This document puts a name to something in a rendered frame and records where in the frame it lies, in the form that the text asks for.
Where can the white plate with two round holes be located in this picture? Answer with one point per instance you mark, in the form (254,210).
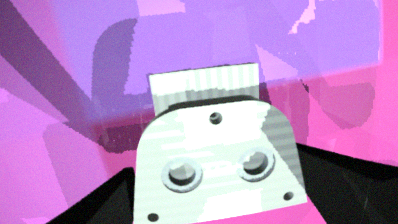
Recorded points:
(216,144)

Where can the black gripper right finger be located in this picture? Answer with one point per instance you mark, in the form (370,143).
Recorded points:
(349,190)

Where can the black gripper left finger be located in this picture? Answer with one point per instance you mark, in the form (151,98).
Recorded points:
(110,203)

